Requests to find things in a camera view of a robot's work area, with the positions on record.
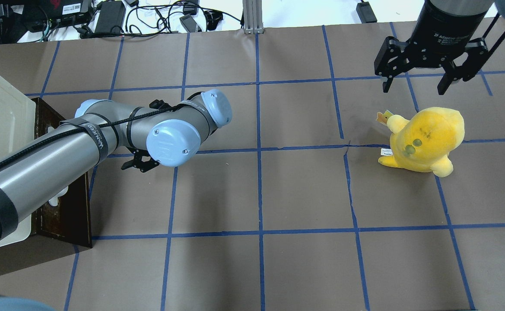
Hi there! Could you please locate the black cable bundle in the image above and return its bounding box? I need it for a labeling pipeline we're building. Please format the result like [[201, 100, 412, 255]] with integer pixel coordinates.
[[79, 0, 244, 38]]

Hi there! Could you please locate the yellow plush toy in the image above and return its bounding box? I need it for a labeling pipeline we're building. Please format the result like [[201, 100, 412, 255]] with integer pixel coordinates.
[[376, 107, 465, 178]]

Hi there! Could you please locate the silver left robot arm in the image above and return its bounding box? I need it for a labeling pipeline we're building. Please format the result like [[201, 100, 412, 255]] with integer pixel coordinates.
[[0, 89, 232, 241]]

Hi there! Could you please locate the black power brick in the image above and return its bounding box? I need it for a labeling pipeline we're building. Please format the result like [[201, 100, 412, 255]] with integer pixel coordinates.
[[94, 0, 126, 35]]

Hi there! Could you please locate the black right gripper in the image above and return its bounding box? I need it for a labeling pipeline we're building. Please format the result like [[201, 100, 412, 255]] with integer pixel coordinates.
[[374, 2, 489, 95]]

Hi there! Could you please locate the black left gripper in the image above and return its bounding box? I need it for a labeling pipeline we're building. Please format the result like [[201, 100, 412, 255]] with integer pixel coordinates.
[[121, 148, 160, 173]]

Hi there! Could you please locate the small black device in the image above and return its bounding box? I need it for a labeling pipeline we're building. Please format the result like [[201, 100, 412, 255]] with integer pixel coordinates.
[[179, 14, 203, 33]]

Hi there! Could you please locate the aluminium frame post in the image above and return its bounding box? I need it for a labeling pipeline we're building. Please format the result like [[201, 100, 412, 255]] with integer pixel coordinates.
[[242, 0, 264, 34]]

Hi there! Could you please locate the dark brown wooden drawer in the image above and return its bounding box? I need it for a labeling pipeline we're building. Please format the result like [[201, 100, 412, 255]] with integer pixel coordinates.
[[0, 97, 93, 278]]

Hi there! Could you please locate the white drawer handle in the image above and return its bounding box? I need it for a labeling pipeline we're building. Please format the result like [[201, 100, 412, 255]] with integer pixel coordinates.
[[48, 186, 69, 207]]

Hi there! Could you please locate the black power adapter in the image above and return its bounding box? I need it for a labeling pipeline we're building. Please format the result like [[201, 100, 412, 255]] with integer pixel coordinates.
[[356, 0, 378, 24]]

